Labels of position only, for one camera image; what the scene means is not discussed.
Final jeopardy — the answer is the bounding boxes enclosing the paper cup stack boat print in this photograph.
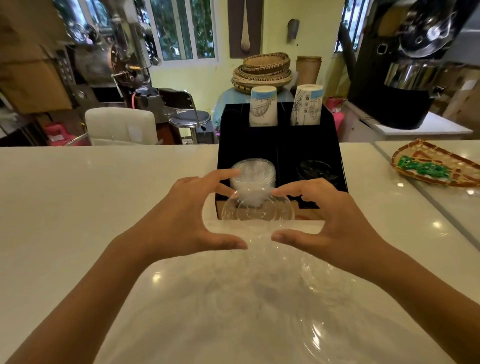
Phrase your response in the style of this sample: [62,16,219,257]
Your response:
[248,85,279,128]

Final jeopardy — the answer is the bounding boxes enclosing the white cabinet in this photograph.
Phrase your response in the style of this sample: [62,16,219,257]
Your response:
[343,101,473,143]

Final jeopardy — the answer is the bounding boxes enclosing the paper cup stack building print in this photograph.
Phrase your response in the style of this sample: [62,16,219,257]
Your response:
[290,83,325,127]

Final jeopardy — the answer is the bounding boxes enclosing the stack of black lids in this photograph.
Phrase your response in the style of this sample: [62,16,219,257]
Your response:
[296,159,340,183]

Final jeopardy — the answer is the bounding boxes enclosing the white padded chair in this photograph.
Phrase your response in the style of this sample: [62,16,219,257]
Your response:
[84,107,159,146]

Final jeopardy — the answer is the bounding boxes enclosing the metal stool with backrest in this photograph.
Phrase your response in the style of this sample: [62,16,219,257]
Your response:
[159,88,212,145]

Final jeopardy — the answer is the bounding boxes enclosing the pink gas cylinder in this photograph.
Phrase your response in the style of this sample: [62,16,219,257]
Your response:
[43,122,78,147]
[325,95,347,132]

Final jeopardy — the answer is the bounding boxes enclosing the person's right hand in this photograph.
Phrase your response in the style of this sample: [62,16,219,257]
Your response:
[270,178,395,280]

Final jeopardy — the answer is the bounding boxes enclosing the black cardboard organizer box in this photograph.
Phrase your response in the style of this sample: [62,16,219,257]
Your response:
[214,101,349,221]

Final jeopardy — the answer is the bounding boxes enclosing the stack of woven baskets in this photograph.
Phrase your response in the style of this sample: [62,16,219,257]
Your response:
[231,52,293,95]

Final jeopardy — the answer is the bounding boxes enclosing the person's left hand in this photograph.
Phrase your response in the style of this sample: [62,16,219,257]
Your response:
[108,168,248,275]

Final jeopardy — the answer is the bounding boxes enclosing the brown spoon wall picture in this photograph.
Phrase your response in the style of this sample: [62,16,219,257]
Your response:
[227,0,263,59]

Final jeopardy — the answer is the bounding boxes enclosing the person's right forearm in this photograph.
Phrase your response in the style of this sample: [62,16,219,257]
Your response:
[371,243,480,364]

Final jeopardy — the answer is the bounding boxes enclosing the silver coffee roaster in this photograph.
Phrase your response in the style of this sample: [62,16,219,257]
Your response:
[52,0,162,113]

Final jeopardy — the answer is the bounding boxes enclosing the large brown cardboard box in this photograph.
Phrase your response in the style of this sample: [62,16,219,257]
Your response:
[0,0,73,115]

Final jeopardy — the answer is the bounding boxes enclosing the grey wall scoop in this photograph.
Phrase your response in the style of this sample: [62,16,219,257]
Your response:
[286,18,300,43]

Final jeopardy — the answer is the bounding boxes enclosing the woven bamboo tray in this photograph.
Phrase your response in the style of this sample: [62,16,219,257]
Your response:
[390,138,480,188]

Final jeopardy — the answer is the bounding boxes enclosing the blue cloth covered table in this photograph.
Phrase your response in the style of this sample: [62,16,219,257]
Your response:
[211,86,295,130]

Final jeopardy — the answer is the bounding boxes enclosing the stack of transparent lids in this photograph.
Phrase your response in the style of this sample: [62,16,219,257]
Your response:
[229,157,277,207]

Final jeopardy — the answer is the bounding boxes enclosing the black coffee roaster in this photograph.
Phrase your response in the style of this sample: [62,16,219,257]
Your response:
[346,0,480,130]

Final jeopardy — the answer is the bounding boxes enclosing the white framed window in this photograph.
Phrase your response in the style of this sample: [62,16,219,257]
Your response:
[144,0,220,67]

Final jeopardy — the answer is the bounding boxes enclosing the person's left forearm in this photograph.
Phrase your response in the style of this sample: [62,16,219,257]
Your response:
[7,239,151,364]

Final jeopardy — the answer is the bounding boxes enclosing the window with black grille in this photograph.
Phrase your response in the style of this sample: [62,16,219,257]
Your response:
[334,0,370,53]

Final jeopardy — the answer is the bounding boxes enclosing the pile of green packets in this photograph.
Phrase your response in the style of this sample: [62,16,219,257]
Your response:
[396,155,452,180]

